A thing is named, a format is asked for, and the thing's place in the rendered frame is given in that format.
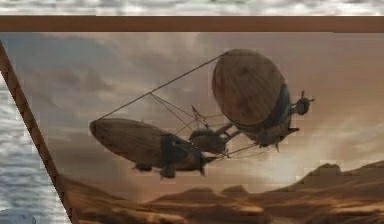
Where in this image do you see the brown framed airship picture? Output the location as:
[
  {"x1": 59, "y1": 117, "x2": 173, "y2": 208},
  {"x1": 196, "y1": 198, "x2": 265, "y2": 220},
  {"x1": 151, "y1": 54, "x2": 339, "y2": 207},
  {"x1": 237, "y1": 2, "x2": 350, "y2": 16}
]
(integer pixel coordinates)
[{"x1": 0, "y1": 15, "x2": 384, "y2": 224}]

